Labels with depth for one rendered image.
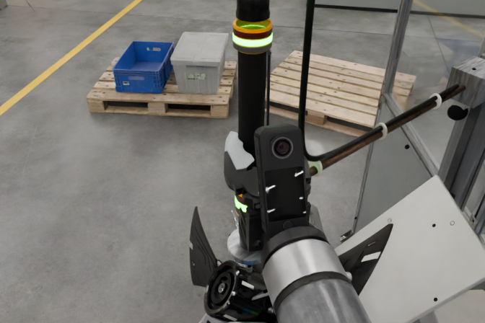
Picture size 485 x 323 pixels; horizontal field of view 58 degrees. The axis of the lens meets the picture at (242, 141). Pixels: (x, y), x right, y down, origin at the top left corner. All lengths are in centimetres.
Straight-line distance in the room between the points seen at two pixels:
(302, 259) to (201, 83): 332
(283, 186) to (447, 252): 58
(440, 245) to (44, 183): 276
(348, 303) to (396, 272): 63
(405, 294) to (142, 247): 192
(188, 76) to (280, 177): 326
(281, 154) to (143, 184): 268
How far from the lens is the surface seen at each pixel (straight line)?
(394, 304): 100
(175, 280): 251
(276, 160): 43
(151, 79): 375
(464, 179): 128
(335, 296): 39
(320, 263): 41
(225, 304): 91
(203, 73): 363
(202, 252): 116
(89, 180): 322
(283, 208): 45
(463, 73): 103
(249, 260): 68
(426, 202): 105
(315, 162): 71
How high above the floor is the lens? 199
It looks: 36 degrees down
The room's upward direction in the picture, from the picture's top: straight up
